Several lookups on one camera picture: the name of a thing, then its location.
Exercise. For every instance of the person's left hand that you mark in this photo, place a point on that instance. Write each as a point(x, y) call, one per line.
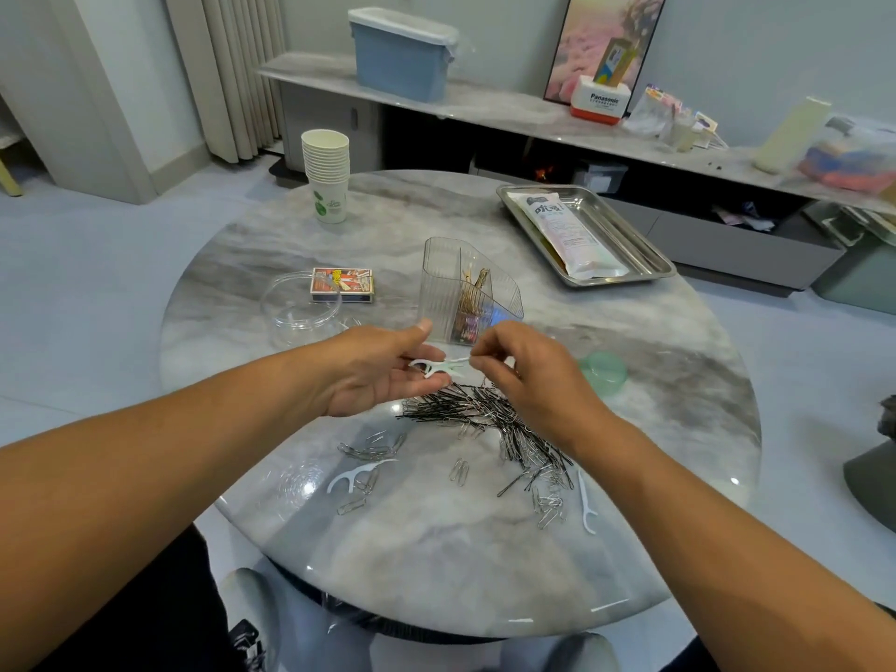
point(371, 371)

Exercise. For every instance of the trash bin with black bag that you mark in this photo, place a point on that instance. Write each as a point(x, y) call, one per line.
point(878, 469)

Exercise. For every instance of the blue storage box white lid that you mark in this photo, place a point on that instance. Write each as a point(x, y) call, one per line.
point(403, 56)

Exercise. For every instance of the loose papers in cabinet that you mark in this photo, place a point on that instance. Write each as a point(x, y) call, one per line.
point(746, 217)

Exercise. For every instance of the colourful matchbox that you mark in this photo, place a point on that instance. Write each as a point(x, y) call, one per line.
point(342, 283)

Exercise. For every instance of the white box in cabinet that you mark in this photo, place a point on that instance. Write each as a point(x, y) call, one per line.
point(602, 177)

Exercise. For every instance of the grey cabinet with marble top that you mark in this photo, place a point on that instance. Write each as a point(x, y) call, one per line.
point(462, 102)

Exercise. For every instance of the beige curtain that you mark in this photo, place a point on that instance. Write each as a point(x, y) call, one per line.
point(224, 70)

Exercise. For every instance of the small colourful box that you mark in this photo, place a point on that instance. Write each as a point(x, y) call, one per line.
point(616, 63)

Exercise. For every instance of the metal tray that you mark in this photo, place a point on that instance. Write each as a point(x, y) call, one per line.
point(647, 259)

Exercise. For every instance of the clear ribbed organizer box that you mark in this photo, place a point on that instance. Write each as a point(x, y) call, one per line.
point(451, 284)

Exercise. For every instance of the pale green plastic lid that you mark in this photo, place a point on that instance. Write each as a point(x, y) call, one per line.
point(605, 373)

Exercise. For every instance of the clear storage box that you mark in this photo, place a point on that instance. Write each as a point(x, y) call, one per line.
point(850, 155)

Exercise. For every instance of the grey green storage bin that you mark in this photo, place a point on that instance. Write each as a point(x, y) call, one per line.
point(861, 261)

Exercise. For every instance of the white and red small box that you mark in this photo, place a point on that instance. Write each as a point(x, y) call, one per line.
point(601, 101)

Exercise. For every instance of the clear bag of snacks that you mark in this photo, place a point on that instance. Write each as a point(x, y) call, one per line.
point(653, 113)

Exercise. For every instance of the colourful small packet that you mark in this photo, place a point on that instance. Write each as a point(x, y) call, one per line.
point(707, 123)

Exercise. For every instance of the clear printed plastic bag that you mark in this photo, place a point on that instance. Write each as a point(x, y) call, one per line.
point(574, 236)

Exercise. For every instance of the framed pink picture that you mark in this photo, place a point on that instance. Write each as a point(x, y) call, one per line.
point(595, 42)

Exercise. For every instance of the person's right forearm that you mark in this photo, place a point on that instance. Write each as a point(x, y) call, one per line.
point(756, 560)

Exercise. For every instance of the group of white paper cups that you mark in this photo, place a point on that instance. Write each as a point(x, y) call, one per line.
point(326, 175)

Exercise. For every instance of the cream paper roll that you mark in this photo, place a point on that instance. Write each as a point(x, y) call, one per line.
point(793, 135)

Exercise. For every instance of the person's right hand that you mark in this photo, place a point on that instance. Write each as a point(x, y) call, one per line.
point(546, 385)

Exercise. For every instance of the pile of floss picks and clips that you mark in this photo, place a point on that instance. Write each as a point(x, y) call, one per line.
point(483, 413)

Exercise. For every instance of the clear round plastic bowl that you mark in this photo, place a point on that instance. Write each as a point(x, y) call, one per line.
point(301, 308)

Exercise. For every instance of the person's left forearm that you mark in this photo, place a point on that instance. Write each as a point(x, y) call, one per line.
point(140, 532)

